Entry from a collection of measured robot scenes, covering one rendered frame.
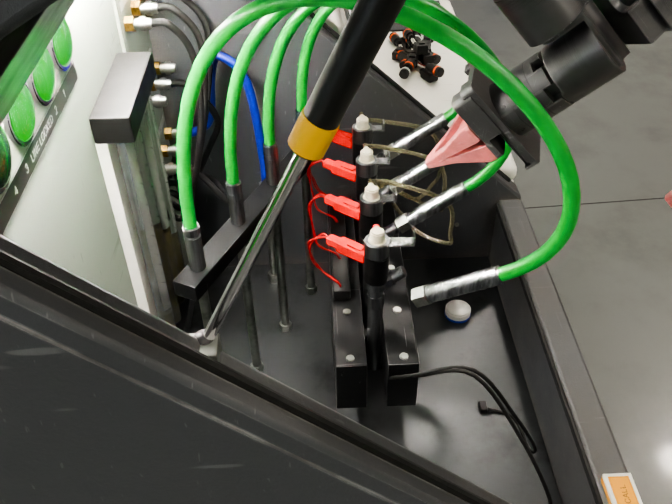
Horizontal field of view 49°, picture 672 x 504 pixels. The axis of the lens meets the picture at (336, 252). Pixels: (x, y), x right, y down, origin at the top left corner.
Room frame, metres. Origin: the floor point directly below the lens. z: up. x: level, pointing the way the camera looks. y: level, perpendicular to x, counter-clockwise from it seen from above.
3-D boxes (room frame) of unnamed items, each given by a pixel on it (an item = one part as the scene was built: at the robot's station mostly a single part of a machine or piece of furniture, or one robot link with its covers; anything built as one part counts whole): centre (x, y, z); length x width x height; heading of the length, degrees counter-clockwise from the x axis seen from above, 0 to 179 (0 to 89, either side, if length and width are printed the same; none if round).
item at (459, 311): (0.80, -0.19, 0.84); 0.04 x 0.04 x 0.01
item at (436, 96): (1.33, -0.17, 0.97); 0.70 x 0.22 x 0.03; 2
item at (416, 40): (1.36, -0.17, 1.01); 0.23 x 0.11 x 0.06; 2
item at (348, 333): (0.74, -0.04, 0.91); 0.34 x 0.10 x 0.15; 2
